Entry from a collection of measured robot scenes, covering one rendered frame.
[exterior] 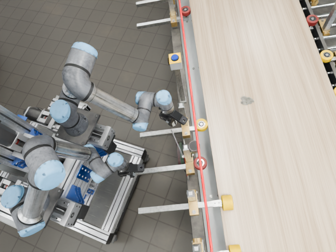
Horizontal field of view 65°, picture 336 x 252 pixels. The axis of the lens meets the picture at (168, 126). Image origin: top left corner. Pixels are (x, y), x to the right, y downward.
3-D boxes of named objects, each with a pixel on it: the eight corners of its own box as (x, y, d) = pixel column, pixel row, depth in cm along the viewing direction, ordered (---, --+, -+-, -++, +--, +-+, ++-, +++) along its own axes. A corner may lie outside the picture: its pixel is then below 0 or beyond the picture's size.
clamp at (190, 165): (187, 175, 166) (186, 173, 161) (184, 155, 171) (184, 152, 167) (196, 174, 165) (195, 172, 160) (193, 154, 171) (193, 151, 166)
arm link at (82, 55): (56, 104, 157) (63, 61, 110) (64, 83, 163) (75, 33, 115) (76, 111, 161) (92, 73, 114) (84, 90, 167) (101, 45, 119)
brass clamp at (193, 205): (189, 216, 146) (188, 215, 142) (186, 191, 152) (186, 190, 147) (200, 215, 146) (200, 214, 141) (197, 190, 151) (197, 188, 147)
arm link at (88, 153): (7, 141, 110) (83, 155, 154) (17, 161, 105) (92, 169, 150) (26, 122, 108) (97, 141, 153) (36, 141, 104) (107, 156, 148)
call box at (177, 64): (171, 71, 159) (169, 63, 152) (170, 62, 162) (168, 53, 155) (182, 69, 159) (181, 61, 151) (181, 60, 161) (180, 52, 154)
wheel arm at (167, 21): (138, 30, 223) (136, 26, 219) (137, 26, 224) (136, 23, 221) (189, 21, 218) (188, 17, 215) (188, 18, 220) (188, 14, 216)
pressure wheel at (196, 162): (195, 174, 168) (194, 169, 157) (193, 161, 171) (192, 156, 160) (207, 172, 167) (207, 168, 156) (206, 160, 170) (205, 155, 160)
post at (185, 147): (189, 171, 186) (182, 150, 142) (188, 166, 187) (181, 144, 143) (194, 170, 185) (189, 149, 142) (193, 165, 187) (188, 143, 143)
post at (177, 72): (180, 103, 200) (172, 68, 159) (180, 98, 202) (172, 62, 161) (186, 102, 199) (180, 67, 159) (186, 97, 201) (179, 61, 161)
